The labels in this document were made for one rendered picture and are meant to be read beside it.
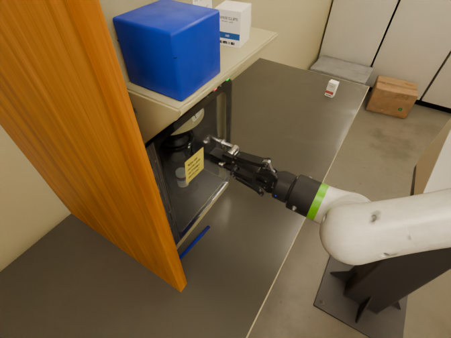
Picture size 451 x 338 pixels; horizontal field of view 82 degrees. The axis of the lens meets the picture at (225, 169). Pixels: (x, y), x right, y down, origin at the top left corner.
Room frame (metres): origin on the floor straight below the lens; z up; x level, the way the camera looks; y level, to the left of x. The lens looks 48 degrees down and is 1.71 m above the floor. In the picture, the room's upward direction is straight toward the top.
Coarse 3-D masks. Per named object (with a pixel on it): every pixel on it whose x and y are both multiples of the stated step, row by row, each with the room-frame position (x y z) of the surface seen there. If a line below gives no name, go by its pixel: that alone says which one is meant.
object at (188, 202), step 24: (216, 96) 0.55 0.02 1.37; (192, 120) 0.47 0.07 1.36; (216, 120) 0.54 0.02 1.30; (168, 144) 0.40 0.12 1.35; (192, 144) 0.46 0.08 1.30; (216, 144) 0.54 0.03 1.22; (168, 168) 0.38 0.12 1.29; (216, 168) 0.54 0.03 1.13; (168, 192) 0.37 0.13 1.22; (192, 192) 0.44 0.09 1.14; (216, 192) 0.53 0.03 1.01; (192, 216) 0.42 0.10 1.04
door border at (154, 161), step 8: (152, 144) 0.36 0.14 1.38; (152, 152) 0.36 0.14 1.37; (152, 160) 0.35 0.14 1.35; (152, 168) 0.35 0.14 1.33; (160, 168) 0.37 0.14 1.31; (160, 176) 0.36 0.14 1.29; (160, 184) 0.36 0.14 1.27; (160, 192) 0.35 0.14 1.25; (168, 200) 0.36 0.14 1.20; (168, 208) 0.36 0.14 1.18; (168, 216) 0.35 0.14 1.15; (176, 232) 0.36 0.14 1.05; (176, 240) 0.35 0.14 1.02
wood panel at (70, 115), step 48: (0, 0) 0.30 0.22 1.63; (48, 0) 0.25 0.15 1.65; (96, 0) 0.26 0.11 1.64; (0, 48) 0.34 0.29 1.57; (48, 48) 0.27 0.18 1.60; (96, 48) 0.24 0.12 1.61; (0, 96) 0.41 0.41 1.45; (48, 96) 0.31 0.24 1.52; (96, 96) 0.24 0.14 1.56; (48, 144) 0.37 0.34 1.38; (96, 144) 0.27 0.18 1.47; (96, 192) 0.32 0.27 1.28; (144, 192) 0.24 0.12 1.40; (144, 240) 0.27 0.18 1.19
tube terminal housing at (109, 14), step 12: (108, 0) 0.37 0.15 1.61; (120, 0) 0.39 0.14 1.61; (132, 0) 0.40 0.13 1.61; (144, 0) 0.42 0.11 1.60; (156, 0) 0.44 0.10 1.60; (180, 0) 0.49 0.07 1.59; (216, 0) 0.57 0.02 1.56; (228, 0) 0.61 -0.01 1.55; (108, 12) 0.37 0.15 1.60; (120, 12) 0.38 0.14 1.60; (108, 24) 0.36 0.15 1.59; (120, 48) 0.37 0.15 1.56; (120, 60) 0.36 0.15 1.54; (192, 228) 0.43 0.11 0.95
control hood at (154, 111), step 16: (256, 32) 0.56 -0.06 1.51; (272, 32) 0.56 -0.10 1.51; (224, 48) 0.48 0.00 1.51; (240, 48) 0.48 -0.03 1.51; (256, 48) 0.48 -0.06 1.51; (224, 64) 0.42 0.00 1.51; (240, 64) 0.43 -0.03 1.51; (224, 80) 0.39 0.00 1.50; (144, 96) 0.33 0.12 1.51; (160, 96) 0.32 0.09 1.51; (192, 96) 0.32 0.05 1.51; (144, 112) 0.33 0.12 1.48; (160, 112) 0.31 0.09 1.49; (176, 112) 0.29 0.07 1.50; (144, 128) 0.33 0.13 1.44; (160, 128) 0.31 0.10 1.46
